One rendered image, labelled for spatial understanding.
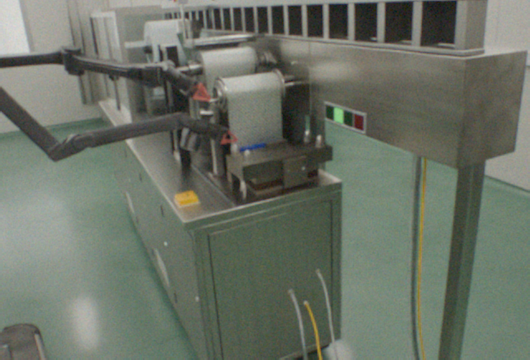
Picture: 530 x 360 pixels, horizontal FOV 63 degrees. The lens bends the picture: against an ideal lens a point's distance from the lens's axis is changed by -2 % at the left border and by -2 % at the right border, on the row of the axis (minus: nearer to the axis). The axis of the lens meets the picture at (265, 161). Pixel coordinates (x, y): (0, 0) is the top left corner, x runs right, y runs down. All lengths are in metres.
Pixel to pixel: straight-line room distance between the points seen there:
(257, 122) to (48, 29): 5.61
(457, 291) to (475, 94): 0.72
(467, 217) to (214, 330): 1.02
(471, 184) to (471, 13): 0.53
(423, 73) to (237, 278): 1.00
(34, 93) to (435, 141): 6.47
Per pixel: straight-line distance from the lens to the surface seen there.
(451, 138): 1.29
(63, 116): 7.33
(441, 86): 1.29
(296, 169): 1.73
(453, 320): 1.77
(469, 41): 1.25
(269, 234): 1.73
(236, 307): 1.83
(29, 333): 2.41
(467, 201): 1.53
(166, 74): 1.72
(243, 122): 1.81
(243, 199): 1.68
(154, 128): 1.66
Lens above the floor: 1.60
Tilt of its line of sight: 20 degrees down
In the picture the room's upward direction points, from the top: 4 degrees counter-clockwise
